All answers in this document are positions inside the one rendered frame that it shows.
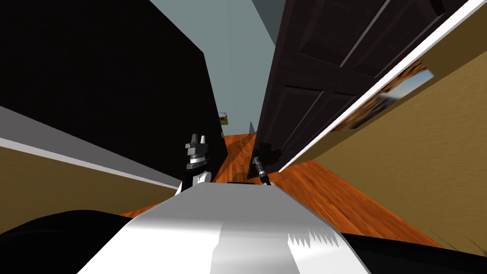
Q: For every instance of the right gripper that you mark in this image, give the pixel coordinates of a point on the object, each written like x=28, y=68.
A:
x=269, y=153

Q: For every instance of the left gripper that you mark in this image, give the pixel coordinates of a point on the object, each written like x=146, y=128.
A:
x=196, y=149

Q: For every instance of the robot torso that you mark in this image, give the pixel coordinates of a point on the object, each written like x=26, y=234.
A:
x=228, y=228

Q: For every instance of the dark brown door leaf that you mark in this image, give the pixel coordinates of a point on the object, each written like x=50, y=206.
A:
x=327, y=68

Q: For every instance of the small landscape wall picture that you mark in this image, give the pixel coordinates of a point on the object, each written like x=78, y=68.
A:
x=223, y=118

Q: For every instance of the large landscape wall picture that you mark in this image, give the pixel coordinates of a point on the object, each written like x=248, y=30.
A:
x=384, y=95

